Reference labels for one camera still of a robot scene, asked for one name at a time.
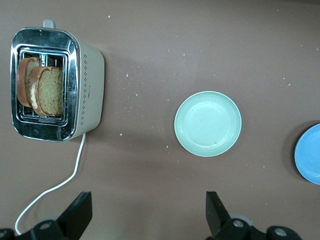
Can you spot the beige chrome two-slot toaster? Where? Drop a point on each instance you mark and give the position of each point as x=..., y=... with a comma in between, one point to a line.
x=91, y=87

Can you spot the blue plate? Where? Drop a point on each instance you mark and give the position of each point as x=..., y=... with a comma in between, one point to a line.
x=310, y=155

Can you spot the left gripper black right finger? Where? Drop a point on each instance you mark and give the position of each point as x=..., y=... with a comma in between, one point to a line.
x=215, y=215

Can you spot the pale green plate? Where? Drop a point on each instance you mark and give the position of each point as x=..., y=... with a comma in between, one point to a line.
x=207, y=123

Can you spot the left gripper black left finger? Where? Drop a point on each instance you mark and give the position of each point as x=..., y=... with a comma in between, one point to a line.
x=75, y=220

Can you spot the brown toast slice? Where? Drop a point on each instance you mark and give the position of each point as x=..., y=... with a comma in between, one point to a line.
x=51, y=92
x=22, y=82

